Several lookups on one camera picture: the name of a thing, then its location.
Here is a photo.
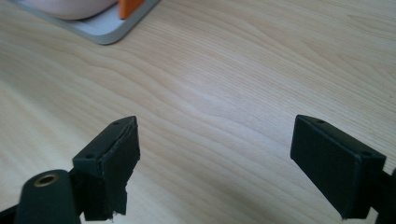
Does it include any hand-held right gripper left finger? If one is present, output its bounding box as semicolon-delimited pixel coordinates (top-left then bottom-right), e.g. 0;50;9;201
72;115;141;222

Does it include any orange block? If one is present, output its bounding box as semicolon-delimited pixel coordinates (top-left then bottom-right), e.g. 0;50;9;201
118;0;147;21

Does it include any pale pink rounded plastic object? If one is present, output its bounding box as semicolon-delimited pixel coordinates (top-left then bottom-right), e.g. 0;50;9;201
23;0;119;21

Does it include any grey tray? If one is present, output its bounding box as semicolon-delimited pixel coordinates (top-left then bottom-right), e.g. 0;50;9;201
7;0;162;46

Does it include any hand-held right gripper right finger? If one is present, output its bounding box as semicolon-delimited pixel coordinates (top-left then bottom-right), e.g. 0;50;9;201
290;114;388;220

